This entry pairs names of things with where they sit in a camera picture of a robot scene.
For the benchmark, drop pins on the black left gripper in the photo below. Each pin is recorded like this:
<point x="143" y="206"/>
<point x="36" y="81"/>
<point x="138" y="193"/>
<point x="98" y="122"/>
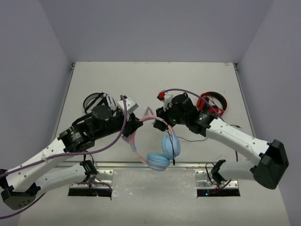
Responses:
<point x="131" y="125"/>

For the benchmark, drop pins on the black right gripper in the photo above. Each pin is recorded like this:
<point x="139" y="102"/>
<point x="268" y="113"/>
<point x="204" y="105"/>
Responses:
<point x="161" y="113"/>

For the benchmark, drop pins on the pink blue cat-ear headphones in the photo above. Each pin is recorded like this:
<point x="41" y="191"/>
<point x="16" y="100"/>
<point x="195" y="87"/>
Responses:
<point x="169" y="144"/>

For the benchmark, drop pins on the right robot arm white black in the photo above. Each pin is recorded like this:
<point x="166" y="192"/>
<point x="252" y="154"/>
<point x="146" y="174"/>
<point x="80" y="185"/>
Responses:
<point x="266" y="161"/>

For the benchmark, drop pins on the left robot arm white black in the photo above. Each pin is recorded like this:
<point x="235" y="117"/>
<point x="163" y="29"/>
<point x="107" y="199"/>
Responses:
<point x="25" y="184"/>

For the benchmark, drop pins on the white black headphones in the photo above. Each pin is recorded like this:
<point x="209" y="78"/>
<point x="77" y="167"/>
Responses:
<point x="96" y="99"/>

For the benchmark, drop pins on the red black headphones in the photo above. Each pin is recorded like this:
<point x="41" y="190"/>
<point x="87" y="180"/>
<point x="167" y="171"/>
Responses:
<point x="212" y="102"/>

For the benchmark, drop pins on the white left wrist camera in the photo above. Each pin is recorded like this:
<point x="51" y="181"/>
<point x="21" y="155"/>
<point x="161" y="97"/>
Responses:
<point x="127" y="103"/>

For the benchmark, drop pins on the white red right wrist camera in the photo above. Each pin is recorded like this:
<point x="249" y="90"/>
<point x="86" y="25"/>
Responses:
<point x="166" y="99"/>

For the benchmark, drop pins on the left metal mounting bracket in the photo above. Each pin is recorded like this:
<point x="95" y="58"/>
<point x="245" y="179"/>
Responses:
<point x="103" y="180"/>

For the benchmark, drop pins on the metal mounting bracket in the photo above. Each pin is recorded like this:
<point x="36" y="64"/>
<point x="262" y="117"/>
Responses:
<point x="203" y="181"/>
<point x="103" y="180"/>

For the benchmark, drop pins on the right metal mounting bracket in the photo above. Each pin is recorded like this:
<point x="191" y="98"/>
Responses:
<point x="203" y="181"/>

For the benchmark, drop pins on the metal rail front table edge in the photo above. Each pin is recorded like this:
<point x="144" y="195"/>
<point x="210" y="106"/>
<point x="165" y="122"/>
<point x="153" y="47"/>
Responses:
<point x="101" y="164"/>

